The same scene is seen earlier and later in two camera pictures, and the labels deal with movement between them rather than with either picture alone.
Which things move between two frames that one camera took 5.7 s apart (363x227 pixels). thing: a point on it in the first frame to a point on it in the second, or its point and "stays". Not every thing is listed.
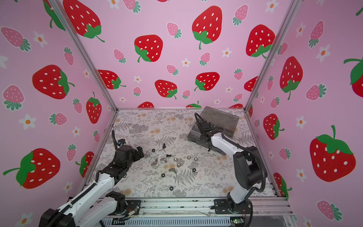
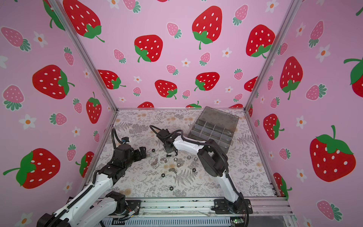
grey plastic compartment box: (218, 120) stays
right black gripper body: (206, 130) to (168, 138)
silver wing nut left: (154, 163) stays
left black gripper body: (134, 157) stays
